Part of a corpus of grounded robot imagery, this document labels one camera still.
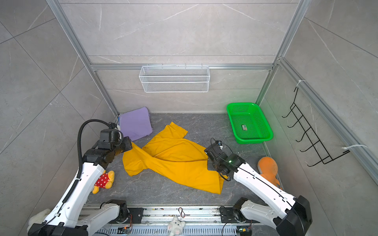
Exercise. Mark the green plastic basket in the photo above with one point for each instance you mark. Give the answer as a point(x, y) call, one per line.
point(249, 124)

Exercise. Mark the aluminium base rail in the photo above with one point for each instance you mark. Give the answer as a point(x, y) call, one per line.
point(200, 221)

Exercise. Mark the black wire hook rack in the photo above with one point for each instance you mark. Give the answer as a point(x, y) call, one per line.
point(308, 132)

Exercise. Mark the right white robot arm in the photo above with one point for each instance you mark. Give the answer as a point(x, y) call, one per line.
point(288, 215)

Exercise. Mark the orange plush toy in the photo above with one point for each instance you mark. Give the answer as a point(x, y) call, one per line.
point(268, 169)

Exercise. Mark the yellow t-shirt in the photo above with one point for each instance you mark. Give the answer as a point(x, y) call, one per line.
point(176, 158)

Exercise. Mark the folded purple t-shirt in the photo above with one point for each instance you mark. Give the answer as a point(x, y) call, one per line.
point(136, 124)

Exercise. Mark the small white plush toy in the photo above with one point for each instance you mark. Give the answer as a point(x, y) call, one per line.
point(176, 227)

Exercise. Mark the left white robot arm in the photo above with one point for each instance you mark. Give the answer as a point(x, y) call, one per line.
point(64, 218)

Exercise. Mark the white plush bear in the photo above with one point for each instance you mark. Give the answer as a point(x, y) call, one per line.
point(38, 218)

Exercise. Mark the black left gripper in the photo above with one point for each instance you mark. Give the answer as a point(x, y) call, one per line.
point(125, 140)

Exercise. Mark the white wire mesh basket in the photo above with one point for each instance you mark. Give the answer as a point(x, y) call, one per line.
point(170, 79)

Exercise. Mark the yellow plush toy red dress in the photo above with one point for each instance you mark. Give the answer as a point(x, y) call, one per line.
point(105, 181)

